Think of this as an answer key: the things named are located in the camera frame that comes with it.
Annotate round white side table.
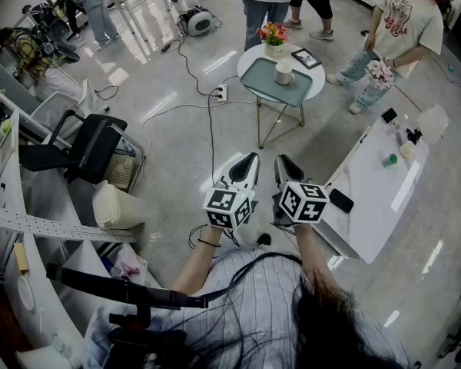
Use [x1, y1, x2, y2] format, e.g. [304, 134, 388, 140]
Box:
[237, 42, 327, 150]

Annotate person's right forearm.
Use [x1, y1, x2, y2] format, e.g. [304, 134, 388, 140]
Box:
[294, 223, 337, 286]

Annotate white marble cabinet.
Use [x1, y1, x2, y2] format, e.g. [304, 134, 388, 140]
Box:
[321, 115, 431, 265]

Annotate beige trash bin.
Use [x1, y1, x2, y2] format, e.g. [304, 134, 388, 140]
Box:
[91, 180, 149, 231]

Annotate black strap bar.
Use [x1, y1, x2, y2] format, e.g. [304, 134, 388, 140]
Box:
[45, 262, 209, 311]

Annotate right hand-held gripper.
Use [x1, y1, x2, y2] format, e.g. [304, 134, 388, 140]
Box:
[271, 154, 330, 226]

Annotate green-grey tray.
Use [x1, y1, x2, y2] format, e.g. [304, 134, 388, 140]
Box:
[240, 57, 314, 108]

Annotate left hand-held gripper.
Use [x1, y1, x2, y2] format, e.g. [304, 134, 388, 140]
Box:
[202, 152, 260, 231]

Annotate pink flower bouquet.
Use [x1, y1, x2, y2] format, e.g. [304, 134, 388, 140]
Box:
[367, 59, 396, 91]

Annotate small cream jar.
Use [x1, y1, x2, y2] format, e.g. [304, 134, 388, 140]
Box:
[399, 140, 418, 159]

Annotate black smartphone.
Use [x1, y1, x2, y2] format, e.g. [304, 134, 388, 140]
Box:
[327, 188, 355, 214]

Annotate colourful flowers in white pot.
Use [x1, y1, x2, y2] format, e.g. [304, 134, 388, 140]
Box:
[256, 21, 290, 58]

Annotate yellow cardboard box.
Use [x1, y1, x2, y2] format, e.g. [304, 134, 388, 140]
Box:
[13, 242, 30, 276]

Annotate thin black cable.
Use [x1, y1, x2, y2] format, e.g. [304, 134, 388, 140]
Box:
[207, 92, 216, 188]

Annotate wicker basket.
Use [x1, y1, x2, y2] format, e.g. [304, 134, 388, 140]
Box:
[106, 153, 136, 191]

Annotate white floor cable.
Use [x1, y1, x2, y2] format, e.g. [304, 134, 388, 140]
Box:
[131, 75, 259, 192]

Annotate black power adapter cable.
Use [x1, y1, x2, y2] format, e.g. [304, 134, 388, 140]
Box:
[160, 32, 220, 98]

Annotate black picture frame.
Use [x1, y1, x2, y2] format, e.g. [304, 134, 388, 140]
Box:
[290, 47, 323, 70]

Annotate white mesh chair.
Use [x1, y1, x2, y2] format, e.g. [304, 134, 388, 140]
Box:
[30, 78, 111, 141]

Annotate black office chair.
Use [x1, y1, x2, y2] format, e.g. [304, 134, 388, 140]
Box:
[18, 109, 146, 191]

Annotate person's striped shirt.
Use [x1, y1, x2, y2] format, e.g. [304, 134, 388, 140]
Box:
[82, 244, 412, 369]

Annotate white curved desk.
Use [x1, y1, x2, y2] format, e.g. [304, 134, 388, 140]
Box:
[0, 109, 101, 369]

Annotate white round floor device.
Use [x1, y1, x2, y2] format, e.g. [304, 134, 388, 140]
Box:
[176, 5, 222, 38]

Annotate white mug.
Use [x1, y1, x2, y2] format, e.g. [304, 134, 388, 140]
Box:
[274, 61, 296, 86]

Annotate small dark-screen device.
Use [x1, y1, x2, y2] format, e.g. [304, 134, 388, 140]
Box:
[380, 107, 399, 125]

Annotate person's left forearm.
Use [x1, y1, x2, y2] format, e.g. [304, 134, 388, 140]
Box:
[171, 224, 224, 296]

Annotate person's right black shoe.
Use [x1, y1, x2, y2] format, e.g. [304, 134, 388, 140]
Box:
[234, 224, 273, 248]

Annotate black device with red button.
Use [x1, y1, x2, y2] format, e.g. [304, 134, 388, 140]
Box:
[107, 309, 189, 369]

